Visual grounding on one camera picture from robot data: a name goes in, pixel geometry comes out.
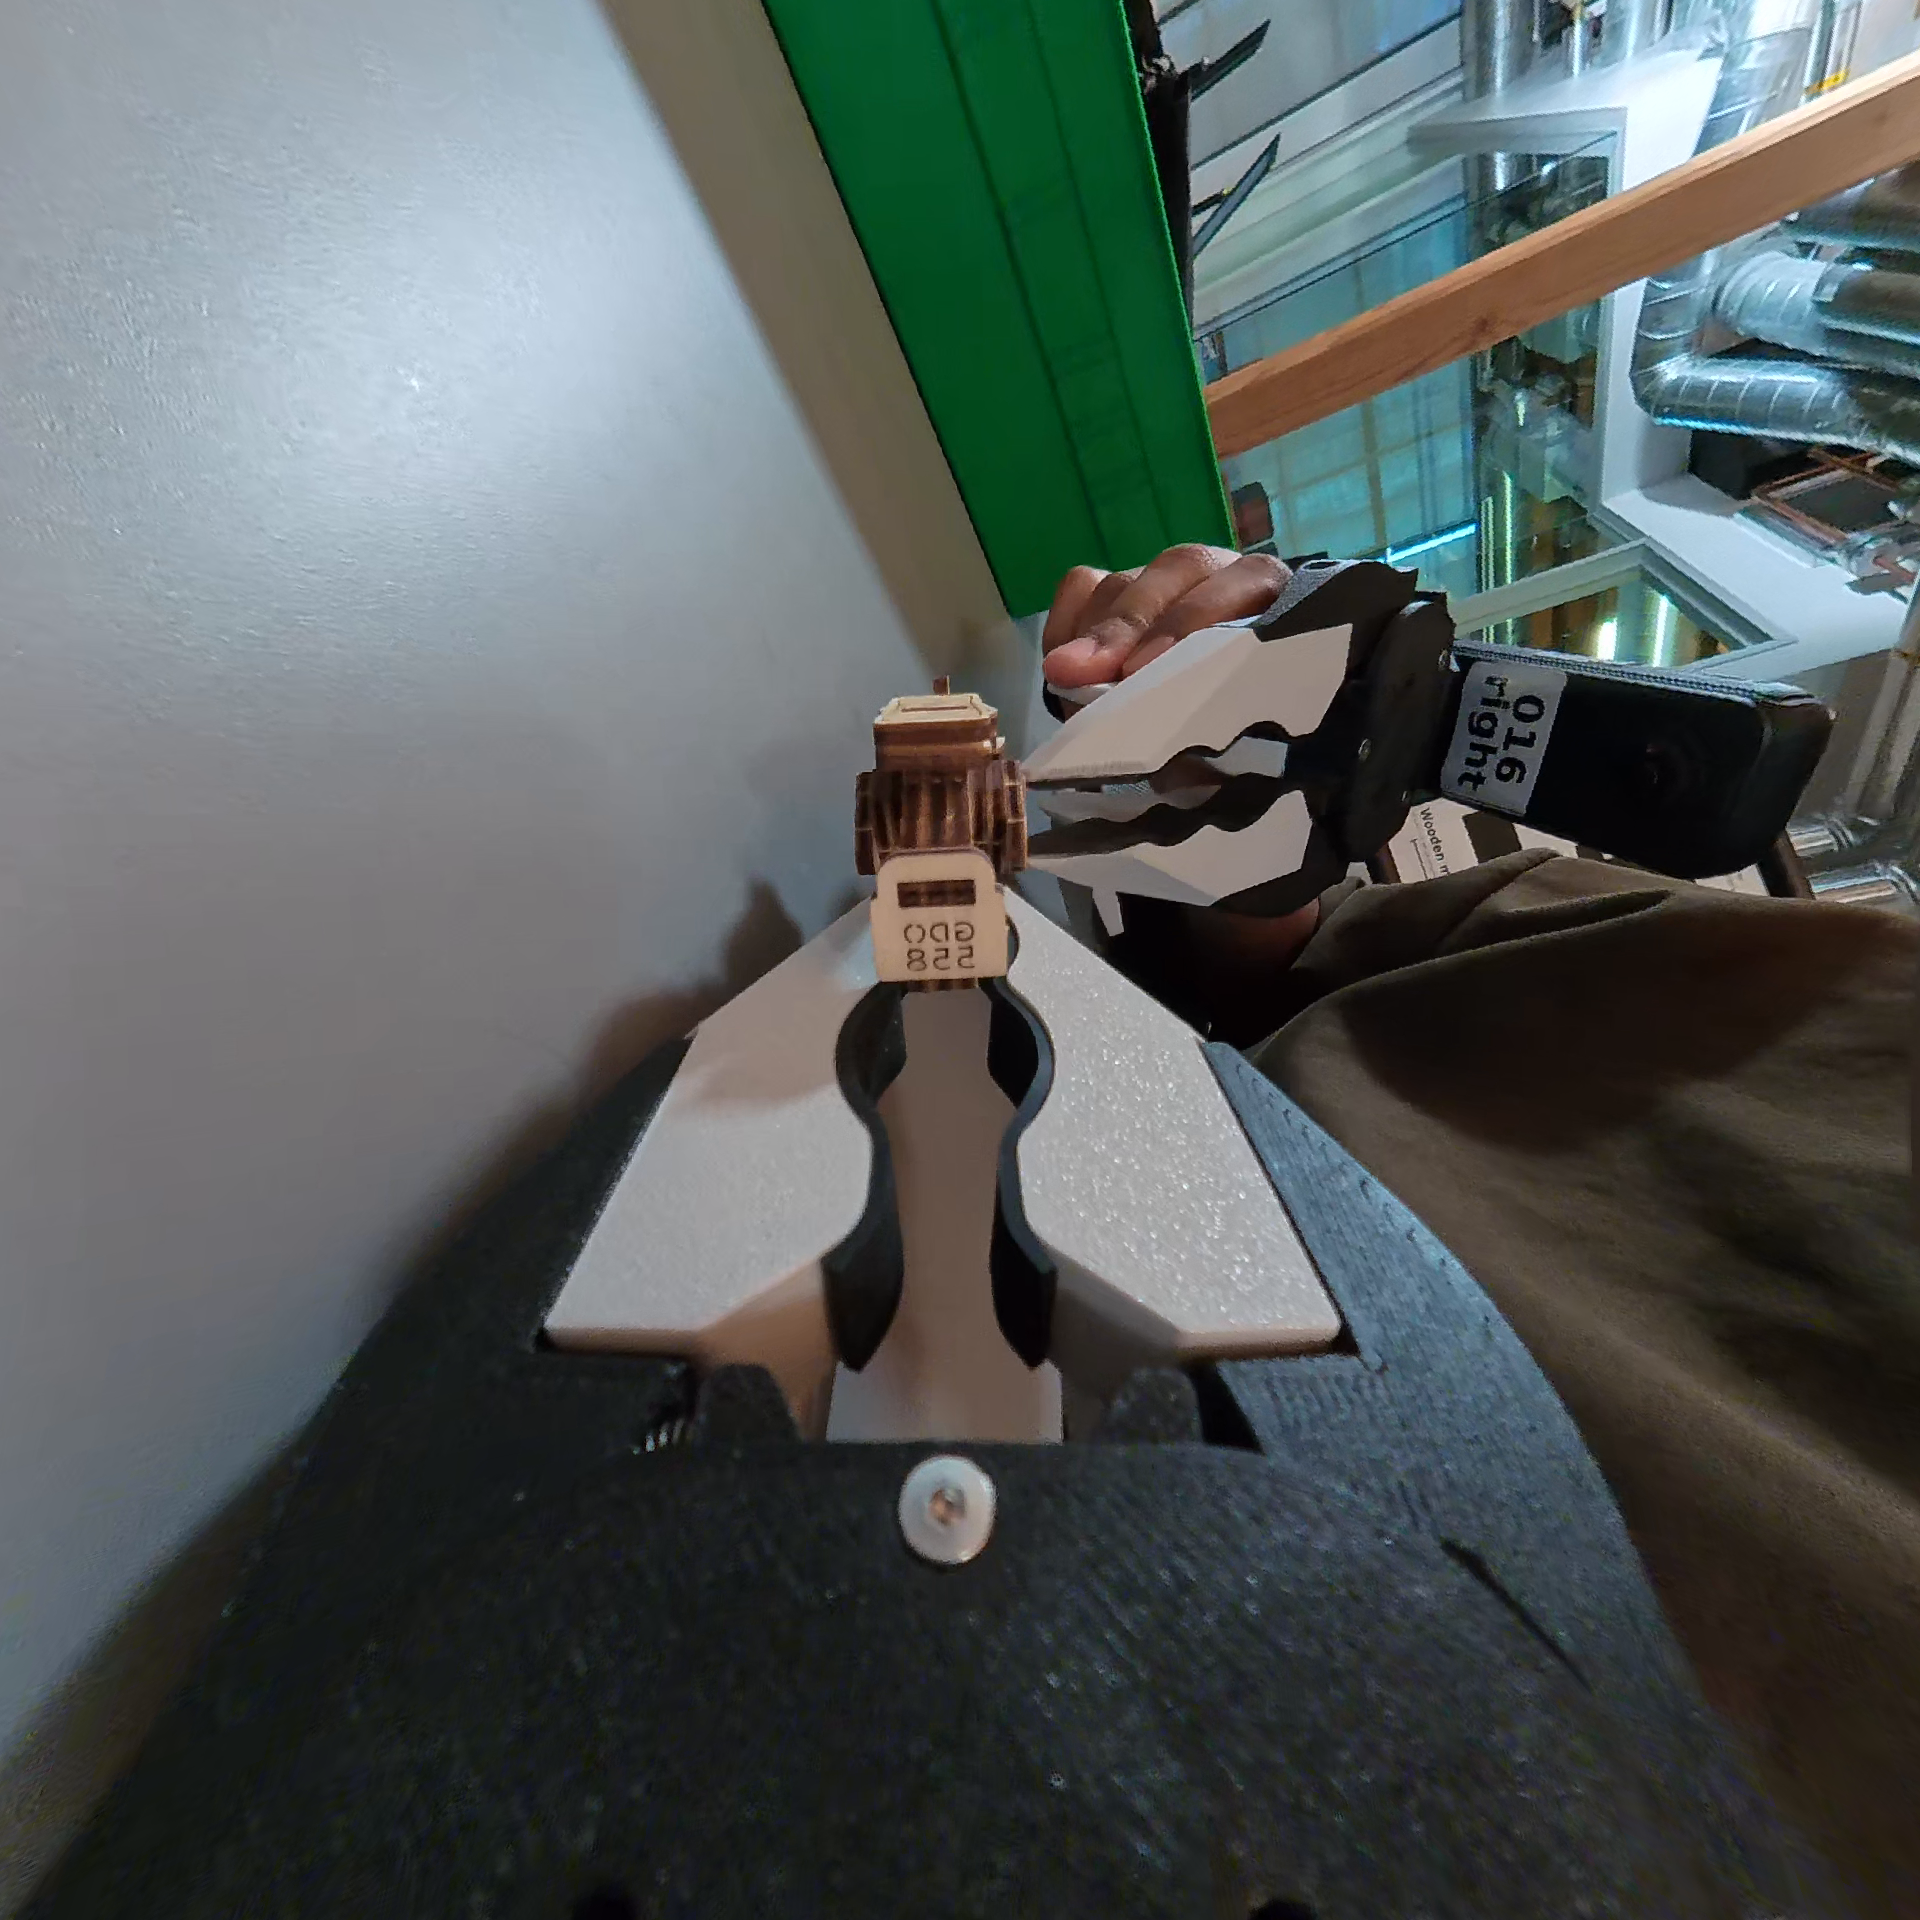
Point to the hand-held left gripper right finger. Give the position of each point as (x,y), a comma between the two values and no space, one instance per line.
(1170,1185)

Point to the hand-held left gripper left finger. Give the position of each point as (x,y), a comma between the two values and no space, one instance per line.
(720,1185)

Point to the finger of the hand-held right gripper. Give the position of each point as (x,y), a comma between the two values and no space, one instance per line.
(1201,691)
(1184,879)

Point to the wooden puzzle model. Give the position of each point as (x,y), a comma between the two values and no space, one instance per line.
(931,809)

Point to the grey desk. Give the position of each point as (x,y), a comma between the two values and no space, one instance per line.
(375,523)

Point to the person's right hand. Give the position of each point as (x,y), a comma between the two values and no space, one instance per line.
(1154,608)

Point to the white printed box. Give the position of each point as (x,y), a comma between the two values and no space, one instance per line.
(1440,848)

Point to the wooden handrail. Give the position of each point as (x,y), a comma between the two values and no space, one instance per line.
(1501,284)

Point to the person's olive clothing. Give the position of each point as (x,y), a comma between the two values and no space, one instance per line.
(1651,1200)

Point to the green plastic crate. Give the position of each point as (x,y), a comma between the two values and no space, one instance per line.
(1019,224)

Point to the silver ventilation duct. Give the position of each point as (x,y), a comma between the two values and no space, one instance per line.
(1755,382)

